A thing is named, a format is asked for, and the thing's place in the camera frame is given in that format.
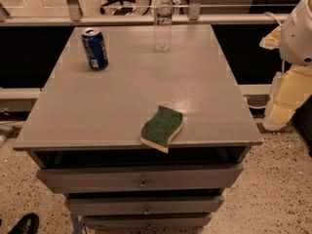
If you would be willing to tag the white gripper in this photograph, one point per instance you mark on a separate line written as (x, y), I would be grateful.
(296, 38)

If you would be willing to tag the blue pepsi can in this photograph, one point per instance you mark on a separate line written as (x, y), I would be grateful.
(93, 43)

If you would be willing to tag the clear plastic water bottle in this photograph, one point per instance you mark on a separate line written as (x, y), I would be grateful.
(163, 20)

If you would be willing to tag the green yellow sponge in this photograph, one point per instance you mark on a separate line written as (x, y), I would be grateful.
(159, 131)

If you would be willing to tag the top grey drawer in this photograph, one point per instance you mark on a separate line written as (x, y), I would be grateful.
(145, 178)

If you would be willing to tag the grey drawer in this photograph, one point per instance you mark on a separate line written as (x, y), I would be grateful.
(144, 205)
(146, 221)
(145, 178)

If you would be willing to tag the black office chair base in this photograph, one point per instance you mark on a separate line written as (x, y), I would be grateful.
(121, 11)

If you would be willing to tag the bottom grey drawer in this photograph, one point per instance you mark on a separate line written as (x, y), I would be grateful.
(146, 221)

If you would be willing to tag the grey drawer cabinet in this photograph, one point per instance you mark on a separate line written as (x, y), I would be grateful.
(92, 119)

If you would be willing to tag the middle grey drawer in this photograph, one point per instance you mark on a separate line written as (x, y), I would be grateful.
(144, 205)

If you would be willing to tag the black leather shoe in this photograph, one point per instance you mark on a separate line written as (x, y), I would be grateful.
(28, 224)

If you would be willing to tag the metal railing frame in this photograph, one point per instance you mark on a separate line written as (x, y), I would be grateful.
(86, 12)

